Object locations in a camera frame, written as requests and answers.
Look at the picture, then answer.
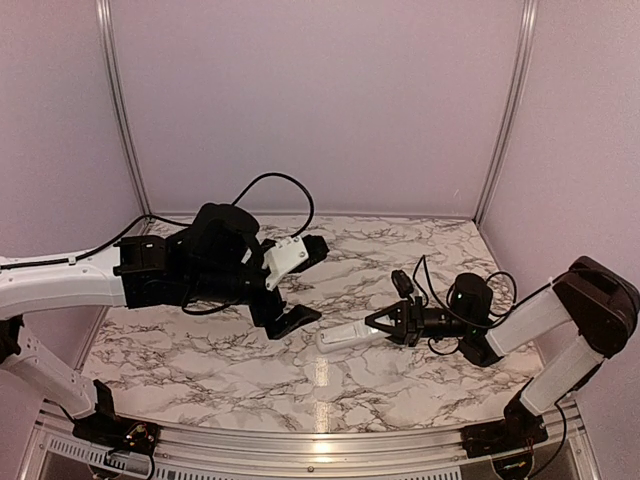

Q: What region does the front aluminium frame rail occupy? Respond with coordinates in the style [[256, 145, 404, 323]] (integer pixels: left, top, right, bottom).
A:
[[18, 402, 601, 479]]

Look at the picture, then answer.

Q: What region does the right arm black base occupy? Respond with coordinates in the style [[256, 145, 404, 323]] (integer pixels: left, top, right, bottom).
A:
[[461, 414, 549, 458]]

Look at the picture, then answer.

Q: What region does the right rear aluminium frame post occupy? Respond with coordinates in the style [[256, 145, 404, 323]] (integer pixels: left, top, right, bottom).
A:
[[473, 0, 539, 229]]

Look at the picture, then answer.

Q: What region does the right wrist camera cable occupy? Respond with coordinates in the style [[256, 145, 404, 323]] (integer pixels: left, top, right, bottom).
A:
[[412, 254, 556, 357]]

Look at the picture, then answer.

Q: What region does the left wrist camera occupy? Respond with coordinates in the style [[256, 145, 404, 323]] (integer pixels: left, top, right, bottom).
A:
[[261, 235, 329, 291]]

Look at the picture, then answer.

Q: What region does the aluminium frame post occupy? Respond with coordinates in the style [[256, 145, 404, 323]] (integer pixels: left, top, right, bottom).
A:
[[473, 0, 539, 229], [95, 0, 152, 214]]

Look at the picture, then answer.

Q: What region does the white remote control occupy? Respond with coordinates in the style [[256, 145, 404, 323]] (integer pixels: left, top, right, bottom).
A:
[[315, 320, 387, 354]]

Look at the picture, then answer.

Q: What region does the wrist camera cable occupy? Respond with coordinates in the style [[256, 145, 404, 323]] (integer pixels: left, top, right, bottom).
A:
[[412, 254, 556, 357], [0, 172, 316, 316]]

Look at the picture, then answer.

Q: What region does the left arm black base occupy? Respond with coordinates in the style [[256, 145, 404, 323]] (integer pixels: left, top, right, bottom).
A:
[[72, 413, 160, 455]]

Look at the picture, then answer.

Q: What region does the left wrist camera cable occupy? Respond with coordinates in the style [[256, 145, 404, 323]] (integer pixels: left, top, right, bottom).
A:
[[0, 172, 316, 316]]

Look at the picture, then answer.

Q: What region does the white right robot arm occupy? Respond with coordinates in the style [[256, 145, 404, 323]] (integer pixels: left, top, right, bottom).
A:
[[364, 256, 639, 448]]

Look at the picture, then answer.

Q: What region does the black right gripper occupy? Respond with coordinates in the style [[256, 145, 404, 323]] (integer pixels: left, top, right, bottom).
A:
[[365, 295, 472, 346]]

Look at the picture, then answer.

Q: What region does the left rear aluminium frame post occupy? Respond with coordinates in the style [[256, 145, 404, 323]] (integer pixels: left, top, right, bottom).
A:
[[95, 0, 152, 214]]

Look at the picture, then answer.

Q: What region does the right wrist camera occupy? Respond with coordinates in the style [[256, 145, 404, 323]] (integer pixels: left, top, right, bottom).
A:
[[391, 269, 414, 301]]

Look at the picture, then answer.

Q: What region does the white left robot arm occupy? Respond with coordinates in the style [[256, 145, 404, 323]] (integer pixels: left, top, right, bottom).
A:
[[1, 203, 329, 445]]

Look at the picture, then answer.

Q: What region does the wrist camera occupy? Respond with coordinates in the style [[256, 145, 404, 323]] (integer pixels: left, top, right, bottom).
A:
[[391, 269, 414, 301], [261, 235, 329, 291]]

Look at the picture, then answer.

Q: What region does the white battery compartment cover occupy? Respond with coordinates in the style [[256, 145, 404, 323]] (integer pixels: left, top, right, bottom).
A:
[[320, 322, 369, 344]]

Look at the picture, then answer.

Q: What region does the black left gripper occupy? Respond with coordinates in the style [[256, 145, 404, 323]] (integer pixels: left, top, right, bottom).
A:
[[188, 237, 324, 338]]

